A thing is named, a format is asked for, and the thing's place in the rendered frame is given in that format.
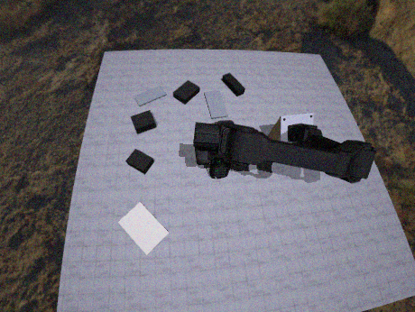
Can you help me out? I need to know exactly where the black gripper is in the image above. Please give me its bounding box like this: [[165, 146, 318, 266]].
[[195, 147, 220, 165]]

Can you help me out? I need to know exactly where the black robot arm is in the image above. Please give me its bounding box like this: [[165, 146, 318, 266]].
[[193, 120, 377, 184]]

